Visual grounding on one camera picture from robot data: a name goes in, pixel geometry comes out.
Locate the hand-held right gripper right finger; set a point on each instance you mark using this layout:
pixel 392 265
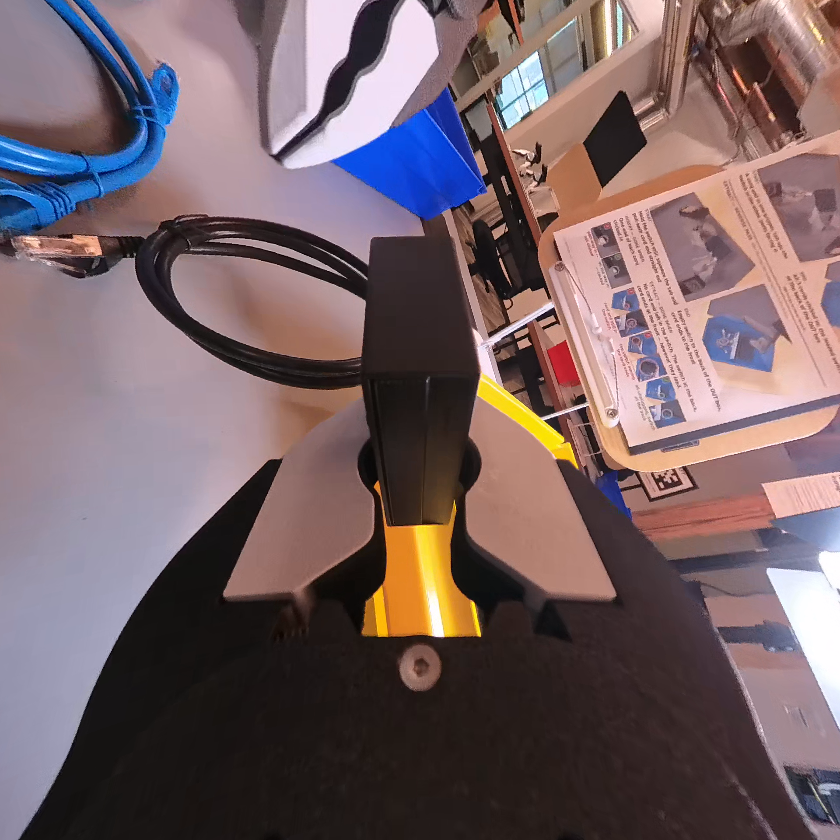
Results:
pixel 531 525

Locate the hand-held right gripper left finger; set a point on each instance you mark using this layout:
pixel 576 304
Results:
pixel 302 525

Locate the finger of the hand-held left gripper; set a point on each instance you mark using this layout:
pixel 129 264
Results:
pixel 394 85
pixel 295 65

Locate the yellow plastic bin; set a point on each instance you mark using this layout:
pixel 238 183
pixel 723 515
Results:
pixel 420 577

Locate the black network switch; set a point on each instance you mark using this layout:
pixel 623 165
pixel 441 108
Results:
pixel 420 328

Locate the blue plastic bin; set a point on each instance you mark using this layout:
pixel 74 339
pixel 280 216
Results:
pixel 413 157

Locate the black and white fiducial tag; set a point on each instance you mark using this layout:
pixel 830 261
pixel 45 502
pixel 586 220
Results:
pixel 666 484

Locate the red bin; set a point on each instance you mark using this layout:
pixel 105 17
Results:
pixel 563 364

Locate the clear plastic clip bar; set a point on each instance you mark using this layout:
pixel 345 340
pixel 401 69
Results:
pixel 584 341

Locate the black square panel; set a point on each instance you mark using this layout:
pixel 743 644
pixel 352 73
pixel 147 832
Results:
pixel 613 141

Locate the wooden board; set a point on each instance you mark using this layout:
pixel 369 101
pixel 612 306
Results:
pixel 754 446

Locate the printed instruction sheet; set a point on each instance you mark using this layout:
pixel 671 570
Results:
pixel 754 262

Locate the silver ventilation duct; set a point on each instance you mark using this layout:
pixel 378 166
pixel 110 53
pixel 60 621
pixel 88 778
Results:
pixel 787 39

